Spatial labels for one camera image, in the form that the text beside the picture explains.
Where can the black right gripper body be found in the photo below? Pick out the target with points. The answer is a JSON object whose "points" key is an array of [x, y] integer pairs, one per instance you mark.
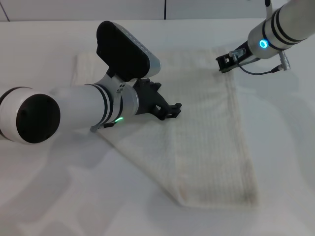
{"points": [[246, 52]]}

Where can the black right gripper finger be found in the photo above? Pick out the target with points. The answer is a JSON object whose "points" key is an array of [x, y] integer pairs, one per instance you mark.
{"points": [[224, 59], [227, 68]]}

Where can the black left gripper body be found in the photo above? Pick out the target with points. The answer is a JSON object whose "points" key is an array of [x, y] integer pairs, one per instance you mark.
{"points": [[147, 98]]}

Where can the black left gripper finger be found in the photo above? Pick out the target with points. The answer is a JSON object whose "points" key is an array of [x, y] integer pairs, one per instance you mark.
{"points": [[175, 107], [169, 116]]}

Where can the white ribbed towel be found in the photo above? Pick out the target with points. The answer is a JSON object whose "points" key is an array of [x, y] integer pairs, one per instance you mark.
{"points": [[206, 137]]}

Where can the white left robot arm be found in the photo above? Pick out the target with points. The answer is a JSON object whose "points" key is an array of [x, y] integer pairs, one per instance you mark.
{"points": [[78, 108]]}

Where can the grey plug on left arm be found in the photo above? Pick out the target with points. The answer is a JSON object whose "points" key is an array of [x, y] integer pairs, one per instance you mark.
{"points": [[105, 126]]}

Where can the silver plug on right gripper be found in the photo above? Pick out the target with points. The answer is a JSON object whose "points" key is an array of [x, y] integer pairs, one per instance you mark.
{"points": [[237, 52]]}

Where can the black silver wrist camera box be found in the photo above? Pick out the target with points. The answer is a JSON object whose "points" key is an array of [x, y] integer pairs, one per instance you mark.
{"points": [[125, 54]]}

